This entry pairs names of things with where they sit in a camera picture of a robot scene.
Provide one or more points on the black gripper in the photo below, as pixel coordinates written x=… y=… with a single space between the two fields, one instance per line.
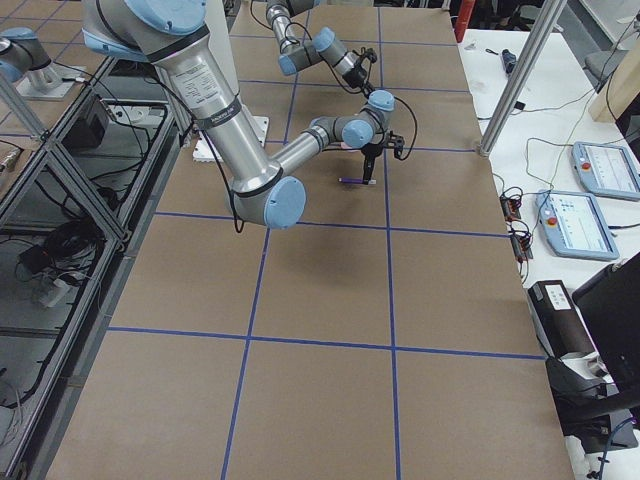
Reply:
x=370 y=151
x=357 y=76

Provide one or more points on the purple marker pen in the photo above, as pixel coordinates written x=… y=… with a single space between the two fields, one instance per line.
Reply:
x=357 y=181

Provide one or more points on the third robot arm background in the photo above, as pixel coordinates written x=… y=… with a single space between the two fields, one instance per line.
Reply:
x=26 y=63

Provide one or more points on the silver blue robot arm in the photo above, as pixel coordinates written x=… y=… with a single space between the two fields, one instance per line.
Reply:
x=173 y=36
x=299 y=50

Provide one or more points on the red cylinder far background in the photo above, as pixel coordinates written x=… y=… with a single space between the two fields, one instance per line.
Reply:
x=463 y=18

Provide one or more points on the small circuit board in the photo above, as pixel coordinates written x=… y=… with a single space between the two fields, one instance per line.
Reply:
x=510 y=206

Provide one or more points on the near teach pendant tablet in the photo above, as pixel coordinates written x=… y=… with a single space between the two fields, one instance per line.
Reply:
x=574 y=225

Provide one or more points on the teach pendant tablet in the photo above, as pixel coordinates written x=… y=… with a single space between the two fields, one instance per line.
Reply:
x=574 y=225
x=606 y=170

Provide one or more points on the far teach pendant tablet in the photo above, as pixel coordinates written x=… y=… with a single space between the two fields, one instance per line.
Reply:
x=606 y=170

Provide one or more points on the black brown box device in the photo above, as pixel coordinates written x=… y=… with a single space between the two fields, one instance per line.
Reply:
x=557 y=322

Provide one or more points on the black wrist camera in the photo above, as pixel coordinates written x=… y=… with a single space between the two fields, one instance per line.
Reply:
x=395 y=143
x=366 y=54

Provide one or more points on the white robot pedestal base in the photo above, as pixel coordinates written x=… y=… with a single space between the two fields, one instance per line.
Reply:
x=220 y=47

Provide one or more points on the aluminium frame post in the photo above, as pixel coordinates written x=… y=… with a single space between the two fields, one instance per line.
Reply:
x=536 y=40

